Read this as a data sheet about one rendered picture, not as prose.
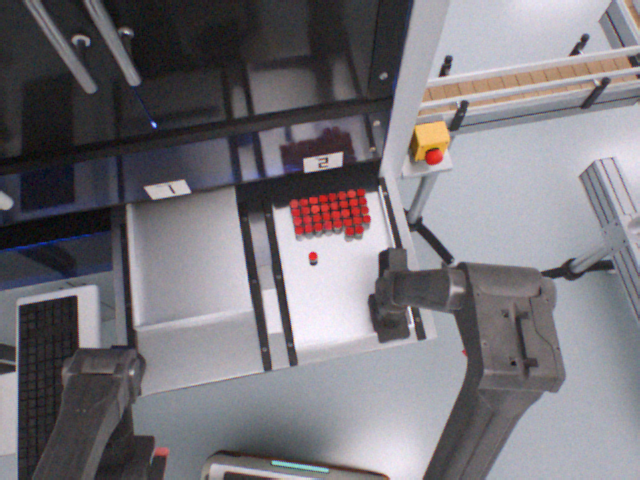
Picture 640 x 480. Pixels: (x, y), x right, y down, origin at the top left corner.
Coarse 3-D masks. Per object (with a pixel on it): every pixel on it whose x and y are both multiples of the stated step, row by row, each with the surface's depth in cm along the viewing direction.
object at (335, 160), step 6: (324, 156) 109; (330, 156) 109; (336, 156) 110; (306, 162) 110; (312, 162) 110; (318, 162) 111; (330, 162) 112; (336, 162) 112; (306, 168) 112; (312, 168) 113; (324, 168) 114; (330, 168) 114
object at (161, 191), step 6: (150, 186) 106; (156, 186) 107; (162, 186) 107; (174, 186) 108; (180, 186) 109; (186, 186) 109; (150, 192) 109; (156, 192) 109; (162, 192) 110; (168, 192) 110; (180, 192) 111; (186, 192) 112; (156, 198) 111
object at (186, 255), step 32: (224, 192) 124; (128, 224) 118; (160, 224) 122; (192, 224) 121; (224, 224) 121; (128, 256) 115; (160, 256) 119; (192, 256) 119; (224, 256) 119; (160, 288) 116; (192, 288) 116; (224, 288) 116; (160, 320) 114; (192, 320) 113
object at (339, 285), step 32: (288, 224) 121; (384, 224) 121; (288, 256) 119; (320, 256) 118; (352, 256) 118; (288, 288) 116; (320, 288) 116; (352, 288) 116; (320, 320) 113; (352, 320) 113
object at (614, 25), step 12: (612, 0) 139; (624, 0) 138; (636, 0) 134; (612, 12) 140; (624, 12) 137; (636, 12) 137; (600, 24) 146; (612, 24) 141; (624, 24) 137; (636, 24) 135; (612, 36) 142; (624, 36) 137; (636, 36) 134; (612, 48) 143
